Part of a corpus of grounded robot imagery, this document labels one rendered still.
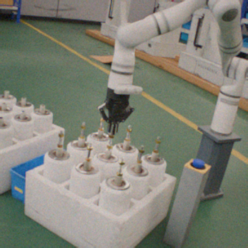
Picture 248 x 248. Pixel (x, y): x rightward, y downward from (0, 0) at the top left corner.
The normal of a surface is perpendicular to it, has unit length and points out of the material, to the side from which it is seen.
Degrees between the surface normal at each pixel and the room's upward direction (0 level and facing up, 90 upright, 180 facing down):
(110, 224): 90
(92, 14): 90
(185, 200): 90
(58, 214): 90
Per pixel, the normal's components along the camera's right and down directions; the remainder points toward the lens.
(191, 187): -0.52, 0.24
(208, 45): -0.87, 0.04
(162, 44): 0.48, 0.40
